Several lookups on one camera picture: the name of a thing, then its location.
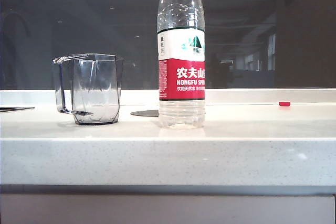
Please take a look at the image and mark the transparent grey plastic mug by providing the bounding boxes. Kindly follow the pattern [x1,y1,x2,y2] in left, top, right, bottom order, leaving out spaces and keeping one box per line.
[52,53,124,126]

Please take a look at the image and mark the dark round countertop disc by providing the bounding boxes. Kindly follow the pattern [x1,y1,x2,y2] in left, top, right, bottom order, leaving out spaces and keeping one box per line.
[130,109,160,118]

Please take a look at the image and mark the Nongfu Spring mineral water bottle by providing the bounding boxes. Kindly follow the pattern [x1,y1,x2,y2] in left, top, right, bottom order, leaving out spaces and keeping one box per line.
[156,0,206,130]

